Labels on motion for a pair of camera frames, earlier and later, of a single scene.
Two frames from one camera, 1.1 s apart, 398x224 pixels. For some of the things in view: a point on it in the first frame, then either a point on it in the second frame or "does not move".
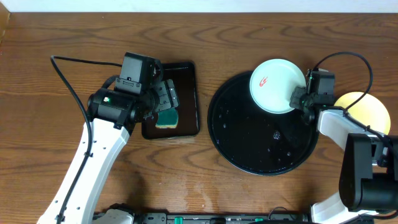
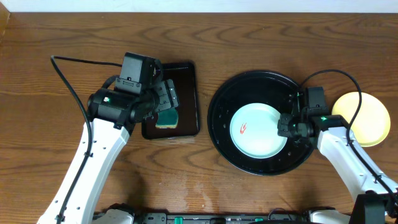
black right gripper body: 300,99 -> 290,126
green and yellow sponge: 167,119 does not move
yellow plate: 368,110 does not move
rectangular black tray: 184,76 does not move
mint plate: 272,83 -> 254,130
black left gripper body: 168,96 does not move
